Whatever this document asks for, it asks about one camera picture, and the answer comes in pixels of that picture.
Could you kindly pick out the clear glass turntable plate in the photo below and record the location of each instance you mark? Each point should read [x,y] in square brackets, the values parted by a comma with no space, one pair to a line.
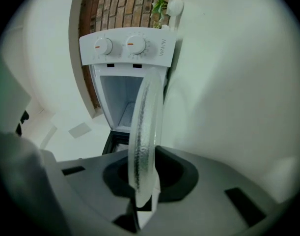
[146,131]

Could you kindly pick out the white round fixture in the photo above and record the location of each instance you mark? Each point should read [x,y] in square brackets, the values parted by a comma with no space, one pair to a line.
[175,7]

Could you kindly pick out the green leafy plant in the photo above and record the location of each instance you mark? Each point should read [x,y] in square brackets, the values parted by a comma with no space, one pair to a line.
[159,5]

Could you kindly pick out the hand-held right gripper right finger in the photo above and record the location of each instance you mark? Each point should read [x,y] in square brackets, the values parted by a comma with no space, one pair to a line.
[203,200]

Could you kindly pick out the white microwave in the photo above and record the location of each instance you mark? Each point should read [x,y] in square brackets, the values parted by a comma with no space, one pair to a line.
[120,58]

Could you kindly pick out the white microwave knob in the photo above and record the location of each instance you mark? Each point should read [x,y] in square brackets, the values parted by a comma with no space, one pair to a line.
[136,44]
[103,46]

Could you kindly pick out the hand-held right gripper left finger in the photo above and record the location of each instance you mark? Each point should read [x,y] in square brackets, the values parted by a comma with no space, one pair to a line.
[90,193]

